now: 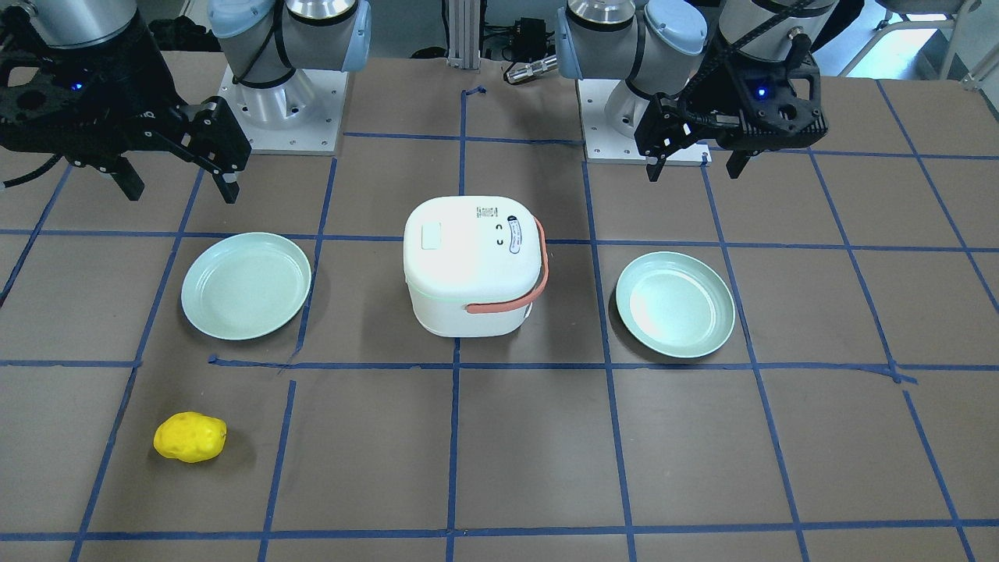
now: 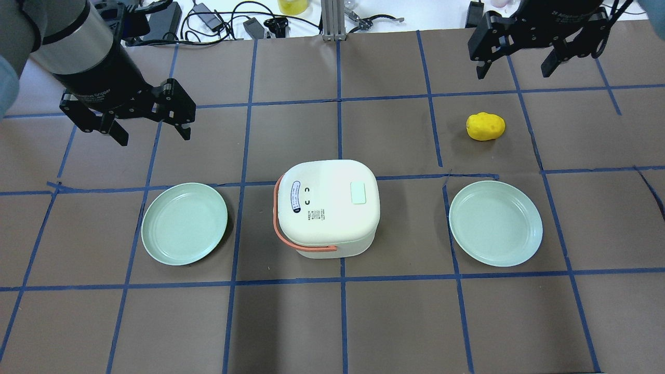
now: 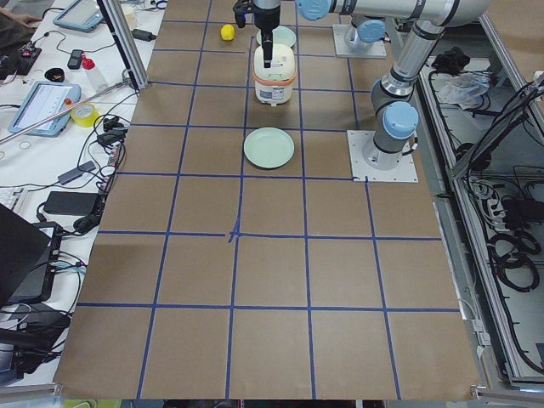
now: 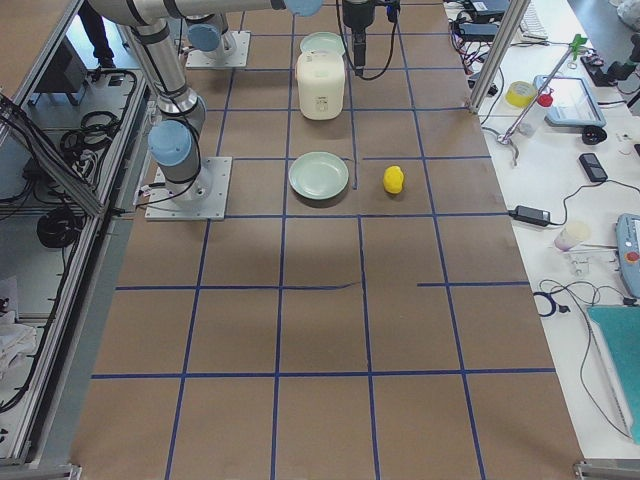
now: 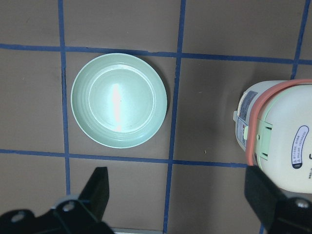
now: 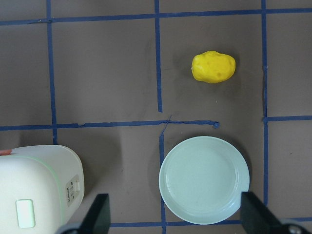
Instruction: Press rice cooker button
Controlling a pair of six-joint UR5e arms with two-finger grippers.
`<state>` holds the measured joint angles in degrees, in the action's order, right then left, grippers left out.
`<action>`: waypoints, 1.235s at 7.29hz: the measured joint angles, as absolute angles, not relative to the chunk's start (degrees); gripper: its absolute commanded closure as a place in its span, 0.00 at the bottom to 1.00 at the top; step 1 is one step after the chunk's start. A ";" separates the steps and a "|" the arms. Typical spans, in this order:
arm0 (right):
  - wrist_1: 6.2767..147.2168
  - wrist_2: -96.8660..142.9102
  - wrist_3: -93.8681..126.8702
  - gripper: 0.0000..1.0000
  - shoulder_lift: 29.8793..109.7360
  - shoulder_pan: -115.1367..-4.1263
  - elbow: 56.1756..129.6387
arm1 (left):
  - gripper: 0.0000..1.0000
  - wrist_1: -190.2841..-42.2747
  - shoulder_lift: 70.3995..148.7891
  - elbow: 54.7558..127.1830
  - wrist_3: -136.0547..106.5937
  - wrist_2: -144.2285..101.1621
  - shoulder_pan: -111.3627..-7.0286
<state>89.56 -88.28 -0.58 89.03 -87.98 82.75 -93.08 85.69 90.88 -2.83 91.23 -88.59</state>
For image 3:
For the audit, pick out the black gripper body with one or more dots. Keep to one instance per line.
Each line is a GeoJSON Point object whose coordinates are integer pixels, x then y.
{"type": "Point", "coordinates": [266, 19]}

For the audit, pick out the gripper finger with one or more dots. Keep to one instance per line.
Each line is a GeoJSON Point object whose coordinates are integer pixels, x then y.
{"type": "Point", "coordinates": [267, 47]}

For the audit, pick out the green plate near arm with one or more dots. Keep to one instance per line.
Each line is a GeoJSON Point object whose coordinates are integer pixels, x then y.
{"type": "Point", "coordinates": [284, 35]}
{"type": "Point", "coordinates": [268, 147]}

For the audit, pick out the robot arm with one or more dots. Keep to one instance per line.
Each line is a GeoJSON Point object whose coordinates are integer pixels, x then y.
{"type": "Point", "coordinates": [367, 28]}
{"type": "Point", "coordinates": [396, 118]}

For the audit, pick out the white rice cooker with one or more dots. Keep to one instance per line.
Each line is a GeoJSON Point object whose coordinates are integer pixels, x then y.
{"type": "Point", "coordinates": [273, 86]}

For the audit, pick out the yellow toy potato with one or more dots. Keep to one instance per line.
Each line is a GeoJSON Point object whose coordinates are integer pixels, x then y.
{"type": "Point", "coordinates": [227, 33]}

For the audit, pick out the blue tablet far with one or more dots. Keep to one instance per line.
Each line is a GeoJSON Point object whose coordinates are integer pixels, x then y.
{"type": "Point", "coordinates": [81, 15]}

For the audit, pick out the blue tablet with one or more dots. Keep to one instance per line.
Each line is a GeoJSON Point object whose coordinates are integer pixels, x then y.
{"type": "Point", "coordinates": [81, 15]}
{"type": "Point", "coordinates": [44, 100]}

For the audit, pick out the yellow tape roll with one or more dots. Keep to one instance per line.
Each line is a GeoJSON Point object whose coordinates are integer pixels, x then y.
{"type": "Point", "coordinates": [84, 115]}

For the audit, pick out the blue tablet near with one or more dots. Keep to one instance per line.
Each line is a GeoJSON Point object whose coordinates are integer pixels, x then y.
{"type": "Point", "coordinates": [44, 100]}

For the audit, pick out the black power adapter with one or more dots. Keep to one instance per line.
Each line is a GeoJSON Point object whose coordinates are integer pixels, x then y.
{"type": "Point", "coordinates": [70, 203]}

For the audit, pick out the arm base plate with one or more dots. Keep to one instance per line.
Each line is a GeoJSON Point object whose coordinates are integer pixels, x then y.
{"type": "Point", "coordinates": [369, 164]}
{"type": "Point", "coordinates": [350, 43]}

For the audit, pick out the aluminium frame post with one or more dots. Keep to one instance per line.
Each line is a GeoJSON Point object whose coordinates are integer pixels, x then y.
{"type": "Point", "coordinates": [123, 38]}

